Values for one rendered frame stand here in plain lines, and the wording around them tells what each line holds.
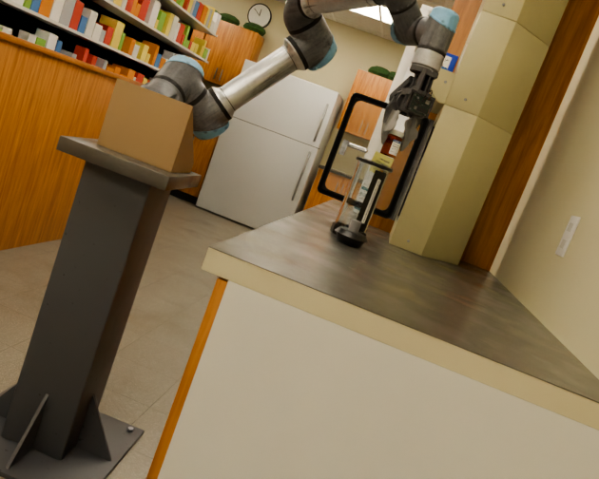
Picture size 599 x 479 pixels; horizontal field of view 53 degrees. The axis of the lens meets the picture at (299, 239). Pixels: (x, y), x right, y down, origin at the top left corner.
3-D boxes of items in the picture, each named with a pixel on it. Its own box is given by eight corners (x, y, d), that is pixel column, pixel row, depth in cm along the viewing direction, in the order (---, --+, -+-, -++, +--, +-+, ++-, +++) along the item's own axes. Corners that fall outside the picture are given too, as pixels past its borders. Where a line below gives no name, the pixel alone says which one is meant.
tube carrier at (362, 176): (369, 242, 168) (397, 170, 165) (333, 230, 166) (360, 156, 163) (361, 235, 179) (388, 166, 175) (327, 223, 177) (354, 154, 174)
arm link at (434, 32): (444, 16, 159) (468, 18, 152) (428, 57, 161) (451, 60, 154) (424, 4, 155) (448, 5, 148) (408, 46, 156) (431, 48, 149)
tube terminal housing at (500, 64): (453, 258, 225) (536, 57, 214) (462, 272, 193) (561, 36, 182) (389, 234, 228) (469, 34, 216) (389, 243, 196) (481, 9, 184)
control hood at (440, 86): (436, 114, 221) (447, 87, 219) (444, 104, 189) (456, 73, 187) (407, 104, 222) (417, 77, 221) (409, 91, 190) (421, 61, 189)
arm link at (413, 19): (398, -3, 163) (427, -3, 154) (414, 33, 169) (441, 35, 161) (378, 14, 161) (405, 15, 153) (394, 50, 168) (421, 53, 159)
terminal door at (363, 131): (390, 220, 226) (431, 118, 220) (315, 191, 232) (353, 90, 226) (390, 220, 227) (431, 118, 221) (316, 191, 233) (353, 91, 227)
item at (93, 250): (-77, 444, 169) (11, 137, 155) (20, 383, 216) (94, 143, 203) (79, 509, 166) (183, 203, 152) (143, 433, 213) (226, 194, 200)
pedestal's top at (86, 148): (55, 149, 163) (60, 135, 162) (106, 151, 194) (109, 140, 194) (164, 191, 161) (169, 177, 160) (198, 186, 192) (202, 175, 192)
